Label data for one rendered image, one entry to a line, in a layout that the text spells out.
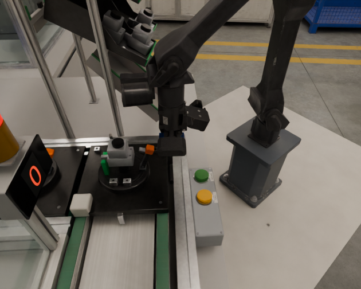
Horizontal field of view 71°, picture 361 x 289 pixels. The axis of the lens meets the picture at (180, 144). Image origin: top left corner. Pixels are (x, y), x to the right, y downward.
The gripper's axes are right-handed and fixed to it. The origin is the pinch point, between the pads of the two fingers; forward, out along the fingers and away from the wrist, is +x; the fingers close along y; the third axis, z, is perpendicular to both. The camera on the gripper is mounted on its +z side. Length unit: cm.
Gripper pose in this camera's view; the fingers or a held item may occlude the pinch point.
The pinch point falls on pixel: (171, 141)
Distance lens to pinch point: 63.8
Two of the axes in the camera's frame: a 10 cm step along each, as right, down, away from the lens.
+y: -0.3, -6.9, 7.2
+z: 10.0, -0.2, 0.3
